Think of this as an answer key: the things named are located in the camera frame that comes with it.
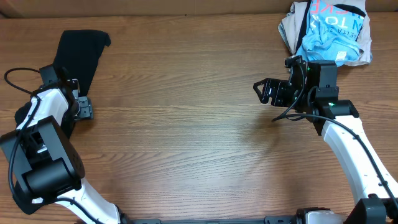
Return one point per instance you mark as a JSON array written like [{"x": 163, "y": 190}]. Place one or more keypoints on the light blue printed t-shirt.
[{"x": 331, "y": 32}]

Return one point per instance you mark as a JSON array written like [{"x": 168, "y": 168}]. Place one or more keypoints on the black garment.
[{"x": 77, "y": 57}]

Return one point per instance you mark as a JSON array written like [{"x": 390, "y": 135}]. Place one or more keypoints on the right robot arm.
[{"x": 311, "y": 93}]

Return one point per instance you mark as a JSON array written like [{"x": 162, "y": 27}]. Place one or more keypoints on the beige garment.
[{"x": 292, "y": 27}]

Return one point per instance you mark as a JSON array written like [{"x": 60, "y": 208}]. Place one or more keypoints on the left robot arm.
[{"x": 44, "y": 167}]

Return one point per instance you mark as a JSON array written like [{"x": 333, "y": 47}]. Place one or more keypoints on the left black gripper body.
[{"x": 84, "y": 107}]

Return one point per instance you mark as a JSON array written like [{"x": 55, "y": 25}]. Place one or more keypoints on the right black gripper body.
[{"x": 280, "y": 92}]

